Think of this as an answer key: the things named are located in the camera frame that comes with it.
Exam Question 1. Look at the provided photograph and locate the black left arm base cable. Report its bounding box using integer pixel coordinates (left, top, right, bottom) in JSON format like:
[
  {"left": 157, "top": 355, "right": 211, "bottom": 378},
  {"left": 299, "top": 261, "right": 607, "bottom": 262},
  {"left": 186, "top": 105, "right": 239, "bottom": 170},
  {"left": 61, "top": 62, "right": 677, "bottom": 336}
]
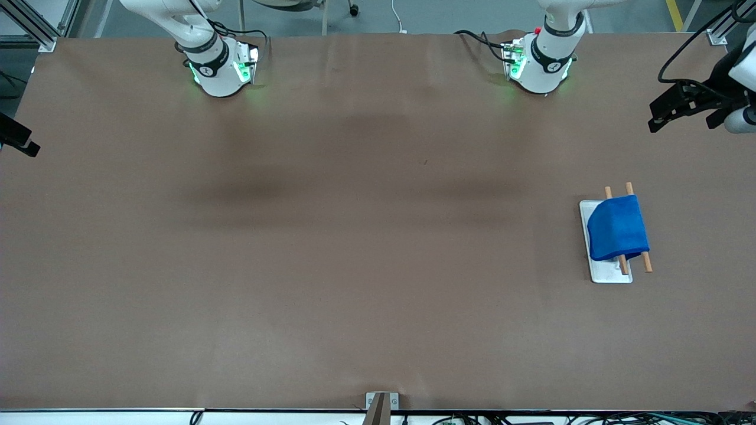
[{"left": 454, "top": 30, "right": 511, "bottom": 64}]

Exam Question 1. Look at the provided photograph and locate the grey chair base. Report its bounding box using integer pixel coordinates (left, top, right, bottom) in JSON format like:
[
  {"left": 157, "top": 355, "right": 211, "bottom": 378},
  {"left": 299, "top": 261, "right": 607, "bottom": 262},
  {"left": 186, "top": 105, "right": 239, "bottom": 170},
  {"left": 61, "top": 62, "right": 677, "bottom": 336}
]
[{"left": 236, "top": 0, "right": 361, "bottom": 36}]

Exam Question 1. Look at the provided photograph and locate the blue microfibre towel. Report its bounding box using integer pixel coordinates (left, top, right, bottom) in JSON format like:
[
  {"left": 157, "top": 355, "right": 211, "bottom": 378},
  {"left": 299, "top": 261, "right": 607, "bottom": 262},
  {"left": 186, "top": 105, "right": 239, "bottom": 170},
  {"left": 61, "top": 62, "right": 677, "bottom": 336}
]
[{"left": 586, "top": 195, "right": 650, "bottom": 261}]

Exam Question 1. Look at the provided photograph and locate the aluminium frame profile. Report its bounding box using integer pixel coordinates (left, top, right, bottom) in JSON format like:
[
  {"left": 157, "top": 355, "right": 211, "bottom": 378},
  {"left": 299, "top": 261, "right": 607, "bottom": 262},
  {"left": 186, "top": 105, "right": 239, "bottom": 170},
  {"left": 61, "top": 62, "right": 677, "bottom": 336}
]
[
  {"left": 0, "top": 0, "right": 80, "bottom": 53},
  {"left": 706, "top": 0, "right": 756, "bottom": 47}
]

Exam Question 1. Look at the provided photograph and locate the black right arm base cable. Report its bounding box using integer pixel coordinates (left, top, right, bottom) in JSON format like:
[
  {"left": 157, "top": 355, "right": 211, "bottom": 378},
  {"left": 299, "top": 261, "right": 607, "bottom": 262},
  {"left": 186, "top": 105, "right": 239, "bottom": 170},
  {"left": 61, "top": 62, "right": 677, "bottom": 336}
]
[{"left": 210, "top": 22, "right": 271, "bottom": 57}]

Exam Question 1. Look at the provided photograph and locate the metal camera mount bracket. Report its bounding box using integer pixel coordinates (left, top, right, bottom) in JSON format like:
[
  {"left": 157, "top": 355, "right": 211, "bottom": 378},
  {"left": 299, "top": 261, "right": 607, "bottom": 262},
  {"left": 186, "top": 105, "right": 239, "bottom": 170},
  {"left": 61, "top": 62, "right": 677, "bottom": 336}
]
[{"left": 361, "top": 392, "right": 400, "bottom": 425}]

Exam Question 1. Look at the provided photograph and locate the black arm base cable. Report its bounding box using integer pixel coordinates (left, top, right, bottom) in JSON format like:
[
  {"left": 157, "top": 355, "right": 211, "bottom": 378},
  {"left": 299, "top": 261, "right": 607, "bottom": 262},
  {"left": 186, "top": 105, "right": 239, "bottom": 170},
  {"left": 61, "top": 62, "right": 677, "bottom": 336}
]
[
  {"left": 210, "top": 22, "right": 271, "bottom": 57},
  {"left": 454, "top": 30, "right": 511, "bottom": 64}
]

